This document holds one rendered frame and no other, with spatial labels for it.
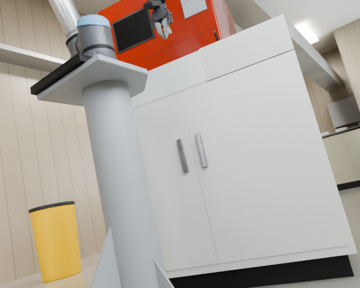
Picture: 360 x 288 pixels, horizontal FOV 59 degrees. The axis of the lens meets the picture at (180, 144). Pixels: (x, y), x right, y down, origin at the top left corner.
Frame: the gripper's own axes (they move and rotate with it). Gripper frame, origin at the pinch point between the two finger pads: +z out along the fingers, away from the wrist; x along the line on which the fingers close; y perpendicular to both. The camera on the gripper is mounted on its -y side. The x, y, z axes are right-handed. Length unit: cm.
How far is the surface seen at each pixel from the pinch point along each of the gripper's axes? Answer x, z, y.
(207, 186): -5, 70, -4
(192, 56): -11.5, 16.1, -3.9
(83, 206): 225, 51, 193
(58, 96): 26, 31, -45
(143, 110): 16.0, 31.3, -4.0
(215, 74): -19.3, 27.2, -3.9
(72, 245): 150, 88, 84
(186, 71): -7.5, 21.6, -3.9
